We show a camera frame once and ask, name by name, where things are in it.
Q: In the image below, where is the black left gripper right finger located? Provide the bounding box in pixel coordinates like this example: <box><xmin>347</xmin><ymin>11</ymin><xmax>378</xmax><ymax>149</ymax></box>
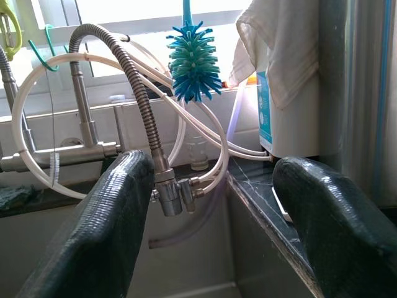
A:
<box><xmin>272</xmin><ymin>155</ymin><xmax>397</xmax><ymax>298</ymax></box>

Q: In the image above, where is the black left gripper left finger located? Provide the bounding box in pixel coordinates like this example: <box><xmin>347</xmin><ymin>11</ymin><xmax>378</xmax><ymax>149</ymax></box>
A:
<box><xmin>15</xmin><ymin>150</ymin><xmax>155</xmax><ymax>298</ymax></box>

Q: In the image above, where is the small white plastic holder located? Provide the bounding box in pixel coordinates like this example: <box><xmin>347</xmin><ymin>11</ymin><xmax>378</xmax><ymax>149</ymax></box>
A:
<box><xmin>271</xmin><ymin>186</ymin><xmax>294</xmax><ymax>224</ymax></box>

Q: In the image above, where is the teal scrub pad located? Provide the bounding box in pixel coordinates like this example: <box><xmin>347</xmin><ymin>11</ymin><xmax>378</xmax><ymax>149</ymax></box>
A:
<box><xmin>0</xmin><ymin>184</ymin><xmax>35</xmax><ymax>212</ymax></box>

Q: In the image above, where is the stainless steel sink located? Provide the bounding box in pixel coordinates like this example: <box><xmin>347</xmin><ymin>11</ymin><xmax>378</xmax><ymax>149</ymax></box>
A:
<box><xmin>0</xmin><ymin>173</ymin><xmax>325</xmax><ymax>298</ymax></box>

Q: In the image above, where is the steel faucet mixer pipe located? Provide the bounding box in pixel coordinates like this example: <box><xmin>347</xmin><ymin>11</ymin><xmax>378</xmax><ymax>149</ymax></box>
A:
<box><xmin>0</xmin><ymin>60</ymin><xmax>125</xmax><ymax>173</ymax></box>

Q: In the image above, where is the white water purifier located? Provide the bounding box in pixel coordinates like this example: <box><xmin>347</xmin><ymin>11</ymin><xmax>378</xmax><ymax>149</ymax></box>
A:
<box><xmin>256</xmin><ymin>70</ymin><xmax>322</xmax><ymax>158</ymax></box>

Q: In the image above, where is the white water tube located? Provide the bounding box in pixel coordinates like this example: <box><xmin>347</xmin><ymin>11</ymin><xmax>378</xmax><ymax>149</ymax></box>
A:
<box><xmin>119</xmin><ymin>34</ymin><xmax>274</xmax><ymax>193</ymax></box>
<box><xmin>11</xmin><ymin>52</ymin><xmax>230</xmax><ymax>199</ymax></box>

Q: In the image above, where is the small clear glass jar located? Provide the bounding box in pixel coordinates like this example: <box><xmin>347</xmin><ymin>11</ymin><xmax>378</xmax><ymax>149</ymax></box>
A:
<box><xmin>185</xmin><ymin>135</ymin><xmax>210</xmax><ymax>172</ymax></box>

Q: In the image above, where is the blue bottle brush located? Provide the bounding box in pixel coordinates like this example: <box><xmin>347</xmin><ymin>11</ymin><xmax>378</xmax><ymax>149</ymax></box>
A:
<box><xmin>166</xmin><ymin>0</ymin><xmax>224</xmax><ymax>105</ymax></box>

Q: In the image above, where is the beige cloth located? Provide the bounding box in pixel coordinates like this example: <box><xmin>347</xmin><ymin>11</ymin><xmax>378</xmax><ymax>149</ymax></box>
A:
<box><xmin>228</xmin><ymin>0</ymin><xmax>320</xmax><ymax>111</ymax></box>

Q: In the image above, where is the flexible steel faucet hose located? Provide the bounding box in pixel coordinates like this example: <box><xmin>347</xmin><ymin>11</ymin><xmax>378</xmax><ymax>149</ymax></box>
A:
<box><xmin>0</xmin><ymin>45</ymin><xmax>37</xmax><ymax>153</ymax></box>
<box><xmin>68</xmin><ymin>23</ymin><xmax>206</xmax><ymax>217</ymax></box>

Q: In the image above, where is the clear plastic hose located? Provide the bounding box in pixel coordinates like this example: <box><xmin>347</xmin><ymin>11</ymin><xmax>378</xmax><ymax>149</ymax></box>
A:
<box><xmin>148</xmin><ymin>86</ymin><xmax>249</xmax><ymax>250</ymax></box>

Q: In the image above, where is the green cable tie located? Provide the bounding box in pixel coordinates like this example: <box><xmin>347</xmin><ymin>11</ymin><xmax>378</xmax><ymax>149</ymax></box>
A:
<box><xmin>27</xmin><ymin>24</ymin><xmax>60</xmax><ymax>73</ymax></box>

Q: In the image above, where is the yellow green plastic handle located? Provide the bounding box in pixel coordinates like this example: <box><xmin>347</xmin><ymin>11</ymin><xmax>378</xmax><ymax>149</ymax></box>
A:
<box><xmin>0</xmin><ymin>0</ymin><xmax>24</xmax><ymax>62</ymax></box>

